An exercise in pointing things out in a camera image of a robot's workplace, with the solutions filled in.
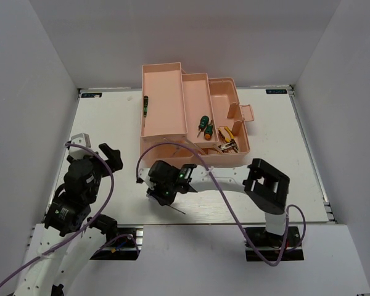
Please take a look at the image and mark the blue red long screwdriver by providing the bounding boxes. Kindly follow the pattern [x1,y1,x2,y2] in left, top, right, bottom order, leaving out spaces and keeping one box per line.
[152,197,186,215]

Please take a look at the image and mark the green orange stubby screwdriver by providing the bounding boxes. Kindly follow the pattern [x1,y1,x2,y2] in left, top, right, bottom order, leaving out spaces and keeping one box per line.
[203,123,213,141]

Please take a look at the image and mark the thin green precision screwdriver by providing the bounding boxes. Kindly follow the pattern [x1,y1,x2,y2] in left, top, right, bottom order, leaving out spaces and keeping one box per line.
[142,96,149,126]

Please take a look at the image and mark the yellow needle-nose pliers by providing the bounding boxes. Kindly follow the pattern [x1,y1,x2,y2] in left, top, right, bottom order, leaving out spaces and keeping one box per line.
[218,126,235,144]

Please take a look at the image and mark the pink plastic toolbox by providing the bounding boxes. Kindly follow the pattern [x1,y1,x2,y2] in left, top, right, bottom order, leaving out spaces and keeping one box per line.
[140,62,254,167]

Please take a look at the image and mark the yellow combination pliers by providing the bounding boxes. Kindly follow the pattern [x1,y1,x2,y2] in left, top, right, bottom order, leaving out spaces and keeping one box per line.
[218,139,239,153]

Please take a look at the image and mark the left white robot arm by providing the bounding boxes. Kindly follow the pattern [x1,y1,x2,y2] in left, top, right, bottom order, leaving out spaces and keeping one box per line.
[14,142,123,295]

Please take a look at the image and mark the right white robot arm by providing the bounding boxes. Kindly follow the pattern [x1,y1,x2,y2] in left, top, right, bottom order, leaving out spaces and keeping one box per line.
[139,158,290,246]

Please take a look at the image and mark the left table corner label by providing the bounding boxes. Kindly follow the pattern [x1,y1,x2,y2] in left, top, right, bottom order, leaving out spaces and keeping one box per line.
[81,92,102,98]

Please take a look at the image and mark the table corner label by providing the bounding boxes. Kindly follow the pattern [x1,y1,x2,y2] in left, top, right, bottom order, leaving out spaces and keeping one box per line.
[266,89,287,94]
[81,92,102,98]

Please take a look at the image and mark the right table corner label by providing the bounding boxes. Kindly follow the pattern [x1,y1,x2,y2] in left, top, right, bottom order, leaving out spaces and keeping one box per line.
[266,89,287,94]

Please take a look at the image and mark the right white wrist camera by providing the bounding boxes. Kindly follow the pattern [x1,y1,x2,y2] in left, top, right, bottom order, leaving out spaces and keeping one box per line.
[136,168,155,189]

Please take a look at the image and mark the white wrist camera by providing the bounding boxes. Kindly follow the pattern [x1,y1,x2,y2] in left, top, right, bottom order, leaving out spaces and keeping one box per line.
[67,133,91,160]
[136,168,155,189]

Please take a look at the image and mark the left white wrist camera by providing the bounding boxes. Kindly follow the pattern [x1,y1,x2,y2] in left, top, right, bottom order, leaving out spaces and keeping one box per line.
[67,133,91,160]

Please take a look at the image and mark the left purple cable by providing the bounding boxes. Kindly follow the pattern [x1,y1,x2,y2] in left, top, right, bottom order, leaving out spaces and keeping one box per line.
[0,142,142,296]

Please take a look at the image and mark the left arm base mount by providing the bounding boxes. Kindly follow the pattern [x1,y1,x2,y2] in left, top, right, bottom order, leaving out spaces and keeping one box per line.
[91,225,144,261]

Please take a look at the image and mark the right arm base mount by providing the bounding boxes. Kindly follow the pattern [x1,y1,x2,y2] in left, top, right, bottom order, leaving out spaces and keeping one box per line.
[245,226,305,261]

